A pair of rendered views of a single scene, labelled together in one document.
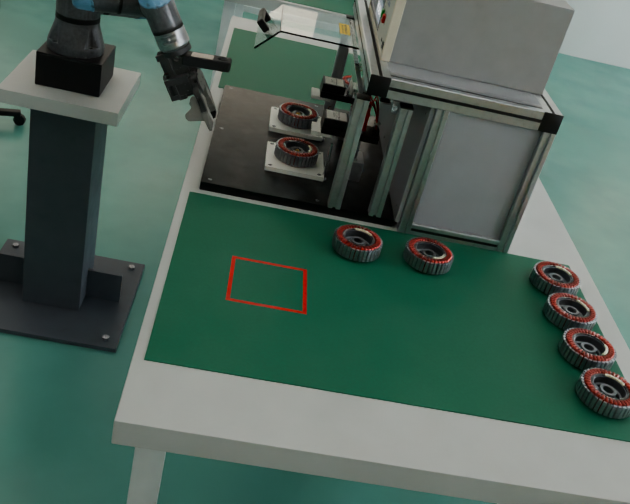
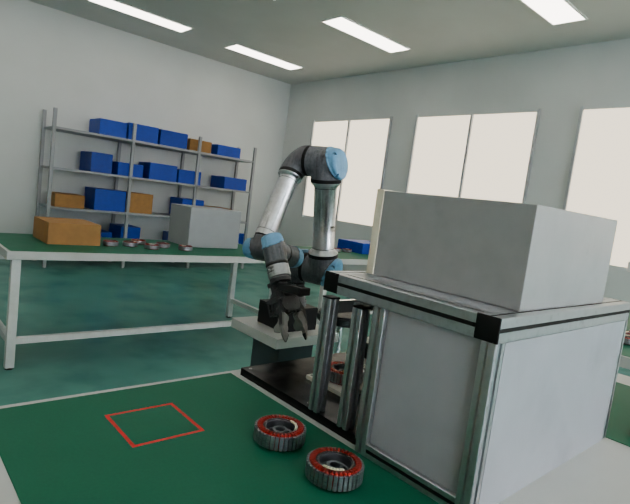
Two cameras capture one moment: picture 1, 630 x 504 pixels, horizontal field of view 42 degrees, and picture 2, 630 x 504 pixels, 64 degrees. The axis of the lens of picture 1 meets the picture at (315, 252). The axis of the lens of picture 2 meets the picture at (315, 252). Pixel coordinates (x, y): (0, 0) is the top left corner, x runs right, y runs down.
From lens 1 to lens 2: 146 cm
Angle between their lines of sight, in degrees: 58
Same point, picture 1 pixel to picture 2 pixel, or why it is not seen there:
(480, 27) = (442, 234)
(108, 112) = (272, 338)
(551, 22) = (512, 221)
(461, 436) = not seen: outside the picture
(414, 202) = (367, 416)
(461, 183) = (409, 402)
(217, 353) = (20, 431)
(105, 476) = not seen: outside the picture
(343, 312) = (163, 461)
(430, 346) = not seen: outside the picture
